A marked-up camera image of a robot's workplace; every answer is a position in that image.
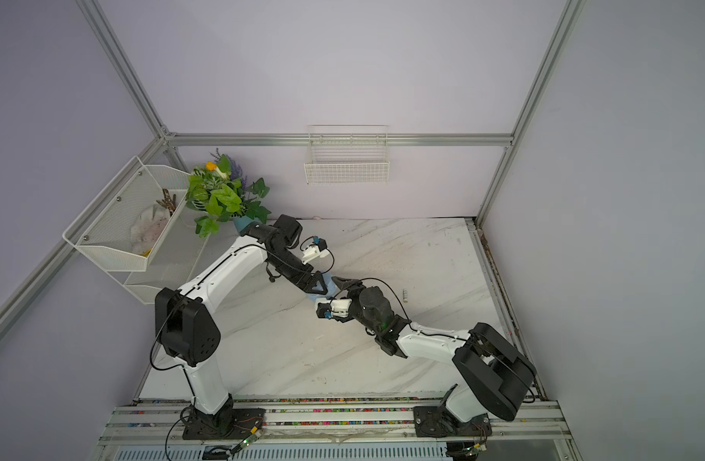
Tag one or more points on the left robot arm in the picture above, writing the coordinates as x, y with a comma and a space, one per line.
185, 317

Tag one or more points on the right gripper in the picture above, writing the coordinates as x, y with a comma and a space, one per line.
353, 286

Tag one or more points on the teal vase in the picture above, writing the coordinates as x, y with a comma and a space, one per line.
242, 222

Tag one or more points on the white wire wall basket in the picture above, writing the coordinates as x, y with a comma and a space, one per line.
347, 154

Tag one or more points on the white cloth in shelf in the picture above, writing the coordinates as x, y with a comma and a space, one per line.
147, 229

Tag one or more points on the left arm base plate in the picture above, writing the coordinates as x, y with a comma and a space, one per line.
226, 425

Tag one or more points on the white two-tier mesh shelf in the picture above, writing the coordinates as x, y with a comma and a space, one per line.
101, 232

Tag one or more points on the artificial green plant bouquet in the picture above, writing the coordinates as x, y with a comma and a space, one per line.
220, 191

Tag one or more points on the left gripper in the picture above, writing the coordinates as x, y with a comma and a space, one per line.
312, 280

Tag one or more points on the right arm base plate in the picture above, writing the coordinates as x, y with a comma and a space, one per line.
437, 422

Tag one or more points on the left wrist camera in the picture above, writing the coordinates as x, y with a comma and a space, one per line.
317, 249

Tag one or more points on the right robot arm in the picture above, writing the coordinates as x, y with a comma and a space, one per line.
497, 376

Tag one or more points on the brown twigs in shelf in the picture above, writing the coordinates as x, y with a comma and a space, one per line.
168, 201

